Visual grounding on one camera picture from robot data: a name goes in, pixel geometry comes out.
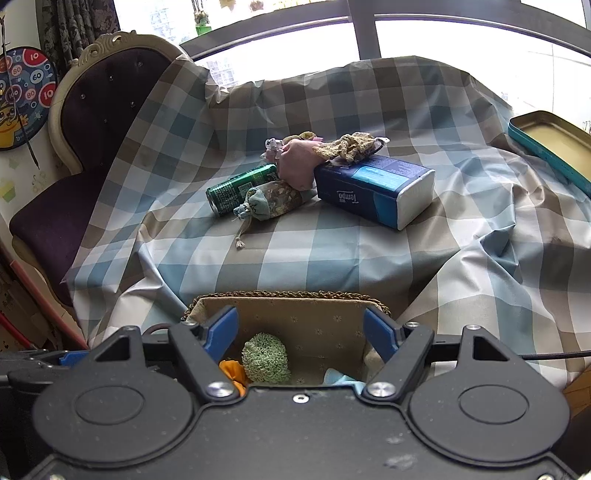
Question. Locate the blue tissue pack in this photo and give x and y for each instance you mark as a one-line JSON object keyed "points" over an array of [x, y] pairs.
{"points": [[360, 184]]}

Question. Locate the orange white cloth bundle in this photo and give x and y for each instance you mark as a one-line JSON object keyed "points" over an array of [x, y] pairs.
{"points": [[231, 371]]}

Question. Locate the green drink can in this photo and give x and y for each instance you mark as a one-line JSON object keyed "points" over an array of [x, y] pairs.
{"points": [[235, 187]]}

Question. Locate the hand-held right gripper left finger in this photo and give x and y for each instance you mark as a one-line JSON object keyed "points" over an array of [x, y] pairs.
{"points": [[224, 330]]}

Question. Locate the light blue cloth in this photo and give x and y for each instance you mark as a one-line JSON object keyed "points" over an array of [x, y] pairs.
{"points": [[339, 376]]}

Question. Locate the green crochet ball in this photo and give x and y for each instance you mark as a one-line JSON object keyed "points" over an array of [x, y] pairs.
{"points": [[265, 357]]}

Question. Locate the patterned dark curtain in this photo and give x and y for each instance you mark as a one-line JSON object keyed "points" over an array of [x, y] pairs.
{"points": [[78, 23]]}

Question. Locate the dark window frame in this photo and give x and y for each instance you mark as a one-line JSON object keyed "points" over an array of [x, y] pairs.
{"points": [[367, 32]]}

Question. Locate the beige crochet net bag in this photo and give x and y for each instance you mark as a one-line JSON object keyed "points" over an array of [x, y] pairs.
{"points": [[351, 145]]}

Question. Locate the round dartboard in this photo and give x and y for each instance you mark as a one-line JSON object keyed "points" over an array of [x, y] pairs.
{"points": [[32, 92]]}

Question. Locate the woven basket with fabric lining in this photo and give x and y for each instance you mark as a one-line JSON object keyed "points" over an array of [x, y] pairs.
{"points": [[314, 327]]}

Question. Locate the pink pouch with white ribbon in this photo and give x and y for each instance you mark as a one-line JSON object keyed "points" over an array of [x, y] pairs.
{"points": [[298, 164]]}

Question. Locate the red pole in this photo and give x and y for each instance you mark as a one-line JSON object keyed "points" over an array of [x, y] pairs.
{"points": [[48, 308]]}

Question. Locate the blue beige checked tablecloth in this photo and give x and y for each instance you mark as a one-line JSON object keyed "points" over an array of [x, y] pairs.
{"points": [[323, 249]]}

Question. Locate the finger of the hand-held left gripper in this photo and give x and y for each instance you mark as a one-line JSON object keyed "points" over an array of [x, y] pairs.
{"points": [[74, 357]]}

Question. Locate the teal tin tray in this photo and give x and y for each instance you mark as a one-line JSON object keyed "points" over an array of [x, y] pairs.
{"points": [[554, 138]]}

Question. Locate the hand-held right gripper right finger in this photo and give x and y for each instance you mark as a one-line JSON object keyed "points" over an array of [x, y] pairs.
{"points": [[378, 332]]}

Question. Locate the purple upholstered chair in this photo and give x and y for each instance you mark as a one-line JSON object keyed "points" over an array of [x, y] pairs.
{"points": [[92, 115]]}

